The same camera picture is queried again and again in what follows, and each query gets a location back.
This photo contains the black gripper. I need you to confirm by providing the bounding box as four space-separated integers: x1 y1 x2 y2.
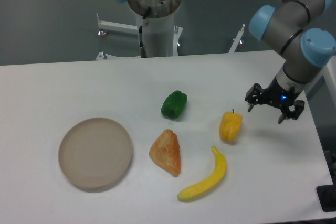
245 77 305 124

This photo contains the beige round plate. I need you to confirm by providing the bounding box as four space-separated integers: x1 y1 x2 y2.
58 118 133 191

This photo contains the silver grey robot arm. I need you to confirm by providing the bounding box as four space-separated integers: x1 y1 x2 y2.
116 0 335 122

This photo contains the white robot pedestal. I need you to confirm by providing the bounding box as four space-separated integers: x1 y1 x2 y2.
94 0 246 61

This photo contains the black device at table edge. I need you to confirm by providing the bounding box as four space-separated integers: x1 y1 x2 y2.
316 185 336 212

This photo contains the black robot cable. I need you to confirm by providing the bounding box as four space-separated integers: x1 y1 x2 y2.
138 6 152 58

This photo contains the orange pastry turnover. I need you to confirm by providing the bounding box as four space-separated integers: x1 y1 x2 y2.
149 129 181 177

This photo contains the yellow bell pepper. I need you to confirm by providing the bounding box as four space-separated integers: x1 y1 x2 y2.
219 109 243 142

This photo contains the white side table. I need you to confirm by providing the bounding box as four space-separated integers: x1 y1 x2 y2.
305 56 335 101

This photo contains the yellow banana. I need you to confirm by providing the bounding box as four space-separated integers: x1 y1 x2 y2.
177 146 227 202

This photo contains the green bell pepper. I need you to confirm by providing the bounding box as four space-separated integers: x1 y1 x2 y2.
161 90 188 119

